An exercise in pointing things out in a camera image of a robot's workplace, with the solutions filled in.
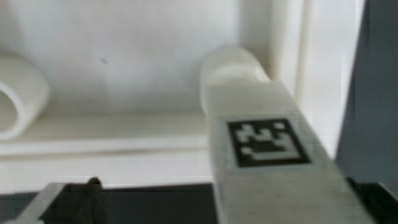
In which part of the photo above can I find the white leg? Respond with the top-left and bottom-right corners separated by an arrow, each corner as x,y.
200,47 -> 374,224

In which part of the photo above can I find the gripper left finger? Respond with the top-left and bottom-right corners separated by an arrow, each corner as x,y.
5,177 -> 106,224

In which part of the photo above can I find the white square table top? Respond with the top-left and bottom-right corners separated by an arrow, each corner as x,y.
0,0 -> 365,194

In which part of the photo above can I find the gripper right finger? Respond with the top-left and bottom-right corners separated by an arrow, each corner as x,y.
348,179 -> 398,224

